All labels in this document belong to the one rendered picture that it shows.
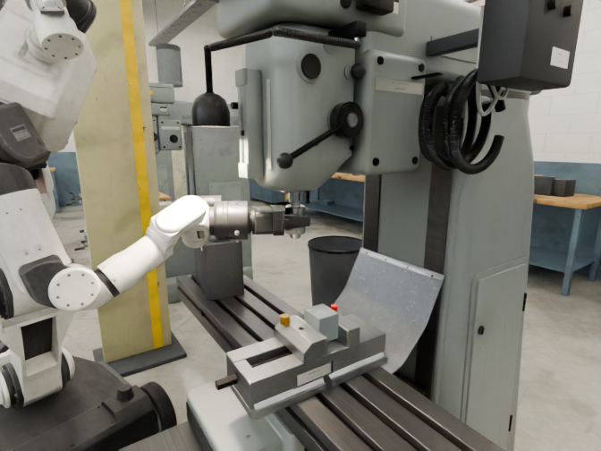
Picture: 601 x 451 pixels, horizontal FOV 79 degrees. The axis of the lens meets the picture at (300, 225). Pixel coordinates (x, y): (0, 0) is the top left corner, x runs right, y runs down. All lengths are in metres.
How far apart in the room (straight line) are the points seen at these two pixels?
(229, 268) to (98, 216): 1.37
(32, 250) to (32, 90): 0.29
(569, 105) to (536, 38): 4.22
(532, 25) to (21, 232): 0.90
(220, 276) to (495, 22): 0.96
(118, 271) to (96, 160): 1.69
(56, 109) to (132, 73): 1.65
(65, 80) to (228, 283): 0.71
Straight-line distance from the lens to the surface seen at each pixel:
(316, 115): 0.74
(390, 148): 0.85
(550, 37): 0.83
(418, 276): 1.08
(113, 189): 2.45
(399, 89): 0.87
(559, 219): 5.01
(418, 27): 0.95
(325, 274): 2.78
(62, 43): 0.82
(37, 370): 1.41
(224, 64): 10.72
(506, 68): 0.75
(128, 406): 1.38
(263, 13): 0.74
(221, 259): 1.20
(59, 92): 0.87
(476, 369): 1.23
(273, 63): 0.75
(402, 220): 1.10
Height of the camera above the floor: 1.41
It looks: 13 degrees down
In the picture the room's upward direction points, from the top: straight up
